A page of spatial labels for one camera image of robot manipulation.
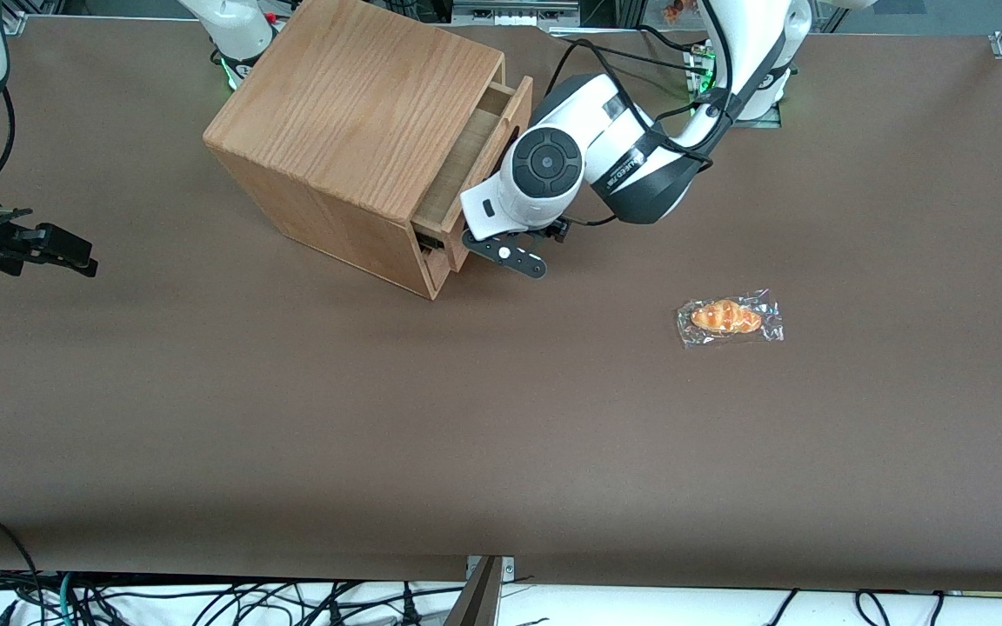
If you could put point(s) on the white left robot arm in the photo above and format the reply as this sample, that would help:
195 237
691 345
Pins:
584 109

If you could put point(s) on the dark brown post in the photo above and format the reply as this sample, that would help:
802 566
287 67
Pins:
477 604

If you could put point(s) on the small metal table bracket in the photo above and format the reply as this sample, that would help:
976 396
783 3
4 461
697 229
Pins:
508 567

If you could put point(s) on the wooden drawer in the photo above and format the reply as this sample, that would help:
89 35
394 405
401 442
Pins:
466 148

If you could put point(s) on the wooden drawer cabinet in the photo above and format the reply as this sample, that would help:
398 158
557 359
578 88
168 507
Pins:
353 96

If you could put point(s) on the brown table cover sheet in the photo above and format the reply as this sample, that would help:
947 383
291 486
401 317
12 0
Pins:
466 435

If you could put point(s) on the bread roll in clear wrapper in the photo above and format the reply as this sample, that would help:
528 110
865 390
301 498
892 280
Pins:
727 317

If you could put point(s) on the small metal corner bracket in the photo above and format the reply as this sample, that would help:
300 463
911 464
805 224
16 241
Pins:
14 22

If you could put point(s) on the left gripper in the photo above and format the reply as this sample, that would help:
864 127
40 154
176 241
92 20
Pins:
561 229

